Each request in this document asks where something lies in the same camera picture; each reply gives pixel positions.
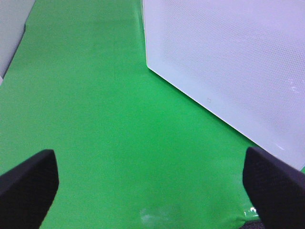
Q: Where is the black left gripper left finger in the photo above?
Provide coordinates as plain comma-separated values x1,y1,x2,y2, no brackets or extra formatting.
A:
0,149,59,229

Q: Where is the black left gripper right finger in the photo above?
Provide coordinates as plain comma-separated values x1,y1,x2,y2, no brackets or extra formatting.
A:
242,147,305,229

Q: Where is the white microwave door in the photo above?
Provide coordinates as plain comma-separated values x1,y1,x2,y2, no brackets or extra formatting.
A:
142,0,305,170

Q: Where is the green table cloth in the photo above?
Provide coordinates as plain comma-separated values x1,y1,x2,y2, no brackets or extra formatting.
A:
0,0,305,229

